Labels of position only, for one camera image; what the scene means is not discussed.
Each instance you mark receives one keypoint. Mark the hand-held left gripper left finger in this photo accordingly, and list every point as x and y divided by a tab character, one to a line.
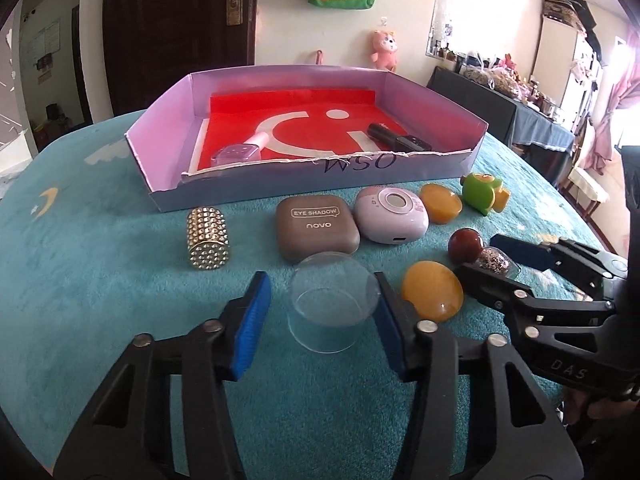
250	325

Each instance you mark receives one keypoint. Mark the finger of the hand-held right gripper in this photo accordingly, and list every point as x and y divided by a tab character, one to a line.
522	254
492	285

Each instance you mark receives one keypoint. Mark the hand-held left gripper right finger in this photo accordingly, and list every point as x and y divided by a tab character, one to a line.
390	330

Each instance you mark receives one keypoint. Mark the dark red ball bottle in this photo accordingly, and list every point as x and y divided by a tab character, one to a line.
465	246

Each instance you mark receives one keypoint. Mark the large amber oval stone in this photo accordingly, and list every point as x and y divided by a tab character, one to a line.
432	290

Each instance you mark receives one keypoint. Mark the clear glass cup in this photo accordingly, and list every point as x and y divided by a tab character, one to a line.
330	310

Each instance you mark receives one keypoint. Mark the green toy figure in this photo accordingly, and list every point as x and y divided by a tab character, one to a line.
482	192

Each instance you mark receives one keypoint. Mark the gold studded cylinder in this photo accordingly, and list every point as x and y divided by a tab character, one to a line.
207	237

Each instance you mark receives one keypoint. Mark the grey eye shadow case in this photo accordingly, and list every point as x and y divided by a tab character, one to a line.
317	230

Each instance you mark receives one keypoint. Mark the purple cardboard box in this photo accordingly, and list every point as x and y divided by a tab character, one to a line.
225	187

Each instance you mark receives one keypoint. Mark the small amber oval stone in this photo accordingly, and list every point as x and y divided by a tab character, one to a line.
440	204

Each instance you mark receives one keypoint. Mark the purple oval compact device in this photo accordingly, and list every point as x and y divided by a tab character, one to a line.
390	217

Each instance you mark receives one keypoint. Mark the dark cloth side table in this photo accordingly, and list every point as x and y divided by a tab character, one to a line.
480	105

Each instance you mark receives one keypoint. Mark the pink curtain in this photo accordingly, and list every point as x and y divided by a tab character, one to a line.
610	120

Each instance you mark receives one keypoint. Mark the pink nail polish bottle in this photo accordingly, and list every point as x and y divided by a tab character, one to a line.
237	154

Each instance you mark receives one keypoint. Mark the assorted table clutter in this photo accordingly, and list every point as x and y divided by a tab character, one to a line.
500	80

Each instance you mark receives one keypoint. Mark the black lipstick tube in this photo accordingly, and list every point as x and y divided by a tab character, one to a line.
385	134

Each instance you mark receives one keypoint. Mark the white cabinet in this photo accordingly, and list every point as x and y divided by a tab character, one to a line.
555	60

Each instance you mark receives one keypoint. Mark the red paper liner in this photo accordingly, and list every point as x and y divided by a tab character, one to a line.
235	115

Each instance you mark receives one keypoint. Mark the pink plush toy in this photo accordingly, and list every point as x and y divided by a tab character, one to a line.
385	50

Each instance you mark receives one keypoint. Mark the dark bag on cabinet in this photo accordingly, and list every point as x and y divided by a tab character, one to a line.
570	10

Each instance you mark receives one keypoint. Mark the pink pole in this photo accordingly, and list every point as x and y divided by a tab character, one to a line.
319	57

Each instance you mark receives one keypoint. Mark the dark wooden door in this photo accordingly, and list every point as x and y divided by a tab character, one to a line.
160	35

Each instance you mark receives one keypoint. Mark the wall mirror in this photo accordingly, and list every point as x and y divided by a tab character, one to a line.
450	10

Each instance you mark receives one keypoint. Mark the wall notice paper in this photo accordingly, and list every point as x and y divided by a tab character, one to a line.
42	45

